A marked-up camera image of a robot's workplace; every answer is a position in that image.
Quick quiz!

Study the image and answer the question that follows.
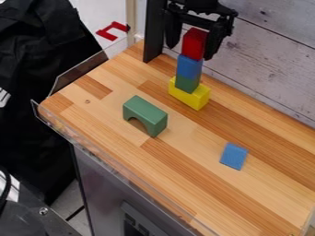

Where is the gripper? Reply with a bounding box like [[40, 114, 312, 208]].
[[163, 0, 240, 62]]

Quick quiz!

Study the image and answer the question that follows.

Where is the red cube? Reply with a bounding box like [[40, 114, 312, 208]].
[[181, 27, 211, 62]]

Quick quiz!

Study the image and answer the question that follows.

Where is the yellow block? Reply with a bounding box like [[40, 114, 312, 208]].
[[167, 76, 214, 112]]

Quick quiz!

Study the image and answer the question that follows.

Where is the green arch block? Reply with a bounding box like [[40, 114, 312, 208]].
[[122, 94, 170, 138]]

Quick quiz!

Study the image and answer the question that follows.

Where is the blue wedge block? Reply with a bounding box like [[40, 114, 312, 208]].
[[218, 141, 251, 171]]

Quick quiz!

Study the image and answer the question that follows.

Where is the red clamp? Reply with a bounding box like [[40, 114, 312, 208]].
[[94, 20, 132, 42]]

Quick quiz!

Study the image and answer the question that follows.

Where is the black bag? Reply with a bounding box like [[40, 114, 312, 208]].
[[0, 0, 105, 207]]

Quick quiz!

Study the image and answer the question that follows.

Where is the black equipment base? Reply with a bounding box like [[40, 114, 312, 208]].
[[0, 165, 84, 236]]

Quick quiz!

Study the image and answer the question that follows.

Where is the black upright post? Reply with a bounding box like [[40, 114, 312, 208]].
[[141, 0, 169, 65]]

